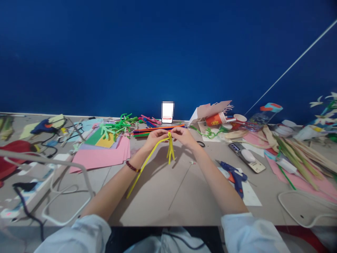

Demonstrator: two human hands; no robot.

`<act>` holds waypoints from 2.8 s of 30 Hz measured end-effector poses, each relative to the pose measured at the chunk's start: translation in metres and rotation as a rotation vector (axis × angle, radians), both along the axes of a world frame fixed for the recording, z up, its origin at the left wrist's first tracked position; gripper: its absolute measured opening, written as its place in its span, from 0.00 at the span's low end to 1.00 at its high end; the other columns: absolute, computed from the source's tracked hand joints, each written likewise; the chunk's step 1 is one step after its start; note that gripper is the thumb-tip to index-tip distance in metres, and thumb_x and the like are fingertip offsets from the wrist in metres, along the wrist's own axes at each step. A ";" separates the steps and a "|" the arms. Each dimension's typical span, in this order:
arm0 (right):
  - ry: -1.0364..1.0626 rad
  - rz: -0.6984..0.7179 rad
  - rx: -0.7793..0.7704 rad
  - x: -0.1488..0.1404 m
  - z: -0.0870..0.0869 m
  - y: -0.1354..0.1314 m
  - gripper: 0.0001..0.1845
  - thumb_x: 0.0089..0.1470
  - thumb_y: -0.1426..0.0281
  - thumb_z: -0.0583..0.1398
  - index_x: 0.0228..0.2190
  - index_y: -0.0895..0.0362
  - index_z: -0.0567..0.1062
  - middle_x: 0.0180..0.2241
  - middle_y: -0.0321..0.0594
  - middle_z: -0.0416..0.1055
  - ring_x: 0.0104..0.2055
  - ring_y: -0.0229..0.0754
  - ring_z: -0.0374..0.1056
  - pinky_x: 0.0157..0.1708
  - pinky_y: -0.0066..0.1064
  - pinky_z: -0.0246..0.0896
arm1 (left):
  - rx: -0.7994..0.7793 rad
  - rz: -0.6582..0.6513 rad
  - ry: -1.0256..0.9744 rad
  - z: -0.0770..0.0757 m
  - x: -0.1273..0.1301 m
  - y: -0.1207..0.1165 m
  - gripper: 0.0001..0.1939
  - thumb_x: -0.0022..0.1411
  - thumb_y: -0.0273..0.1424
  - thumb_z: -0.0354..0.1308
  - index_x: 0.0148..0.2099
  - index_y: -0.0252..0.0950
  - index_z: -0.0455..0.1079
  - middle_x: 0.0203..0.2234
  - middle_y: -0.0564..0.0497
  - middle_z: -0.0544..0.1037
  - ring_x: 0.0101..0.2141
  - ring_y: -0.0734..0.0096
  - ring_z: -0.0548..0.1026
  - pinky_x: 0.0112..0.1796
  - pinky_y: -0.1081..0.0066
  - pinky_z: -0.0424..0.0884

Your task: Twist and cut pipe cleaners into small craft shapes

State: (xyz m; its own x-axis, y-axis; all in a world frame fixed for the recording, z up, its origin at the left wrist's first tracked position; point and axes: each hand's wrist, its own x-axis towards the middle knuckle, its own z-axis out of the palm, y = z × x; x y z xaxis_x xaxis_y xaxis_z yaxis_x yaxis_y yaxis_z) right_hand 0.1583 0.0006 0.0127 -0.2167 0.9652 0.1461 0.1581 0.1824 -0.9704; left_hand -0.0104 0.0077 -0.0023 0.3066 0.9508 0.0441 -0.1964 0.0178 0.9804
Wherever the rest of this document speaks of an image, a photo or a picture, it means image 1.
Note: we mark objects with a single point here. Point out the person's left hand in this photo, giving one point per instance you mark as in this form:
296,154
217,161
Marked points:
154,139

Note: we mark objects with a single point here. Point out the person's right hand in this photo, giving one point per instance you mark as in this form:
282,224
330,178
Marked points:
187,138

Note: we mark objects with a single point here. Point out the person's right fingers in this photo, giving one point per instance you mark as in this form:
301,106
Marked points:
178,131

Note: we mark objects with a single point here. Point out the person's left fingers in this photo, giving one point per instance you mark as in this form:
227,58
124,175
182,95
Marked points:
163,132

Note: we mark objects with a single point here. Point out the yellow pipe cleaner bundle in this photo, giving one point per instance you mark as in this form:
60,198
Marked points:
147,160

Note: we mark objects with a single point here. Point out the bundle of mixed colour pipe cleaners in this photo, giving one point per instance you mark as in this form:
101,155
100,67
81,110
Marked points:
147,131

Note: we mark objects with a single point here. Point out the pink pipe cleaner pieces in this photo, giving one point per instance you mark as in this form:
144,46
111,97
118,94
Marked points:
150,120

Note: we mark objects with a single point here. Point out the white phone on stand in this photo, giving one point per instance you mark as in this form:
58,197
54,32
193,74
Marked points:
167,112

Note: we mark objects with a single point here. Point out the torn white cardboard box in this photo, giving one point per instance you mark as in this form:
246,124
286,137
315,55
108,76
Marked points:
201,110

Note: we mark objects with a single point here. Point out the twisted green pipe cleaner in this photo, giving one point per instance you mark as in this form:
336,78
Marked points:
210,134

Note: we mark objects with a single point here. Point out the red paper cup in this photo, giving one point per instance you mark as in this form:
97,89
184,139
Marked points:
239,120
215,120

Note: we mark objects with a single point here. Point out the heap of green pipe cleaner figures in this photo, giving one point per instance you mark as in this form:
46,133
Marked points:
115,127

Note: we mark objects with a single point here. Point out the stack of coloured paper sheets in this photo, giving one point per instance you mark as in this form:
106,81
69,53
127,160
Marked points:
102,152

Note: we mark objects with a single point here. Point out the blue hot glue gun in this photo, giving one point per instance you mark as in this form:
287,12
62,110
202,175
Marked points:
233,175
43,127

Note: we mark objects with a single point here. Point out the white oval object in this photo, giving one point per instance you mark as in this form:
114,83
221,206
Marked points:
248,155

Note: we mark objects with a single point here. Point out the smartphone in patterned case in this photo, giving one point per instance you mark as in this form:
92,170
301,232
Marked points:
256,165

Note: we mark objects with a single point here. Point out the clear bottle with blue lid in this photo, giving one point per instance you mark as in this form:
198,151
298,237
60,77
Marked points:
264,113

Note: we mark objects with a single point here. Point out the white paper sheet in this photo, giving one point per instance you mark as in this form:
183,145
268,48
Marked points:
250,193

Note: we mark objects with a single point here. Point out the white tape rolls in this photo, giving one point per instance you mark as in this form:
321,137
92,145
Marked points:
285,126

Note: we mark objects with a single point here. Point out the person's body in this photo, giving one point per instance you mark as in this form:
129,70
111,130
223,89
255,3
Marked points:
163,241

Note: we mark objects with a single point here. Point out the white glue tube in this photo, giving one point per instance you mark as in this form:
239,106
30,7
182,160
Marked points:
287,165

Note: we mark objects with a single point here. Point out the straight green pipe cleaner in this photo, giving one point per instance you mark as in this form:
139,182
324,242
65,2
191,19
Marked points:
287,177

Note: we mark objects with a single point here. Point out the pile of dried leaf strips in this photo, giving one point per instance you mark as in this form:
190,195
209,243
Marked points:
297,155

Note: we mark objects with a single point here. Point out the light green paper sheet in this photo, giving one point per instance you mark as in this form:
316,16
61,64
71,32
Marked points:
31,129

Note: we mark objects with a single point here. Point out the white power strip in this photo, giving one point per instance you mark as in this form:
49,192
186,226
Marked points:
39,181

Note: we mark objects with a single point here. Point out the pink paper sheet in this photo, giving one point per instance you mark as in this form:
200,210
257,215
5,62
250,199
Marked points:
308,184

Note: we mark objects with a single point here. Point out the white paper flowers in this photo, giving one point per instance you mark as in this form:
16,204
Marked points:
325,116

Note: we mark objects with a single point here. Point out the red cloth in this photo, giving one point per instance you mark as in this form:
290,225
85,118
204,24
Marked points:
14,151

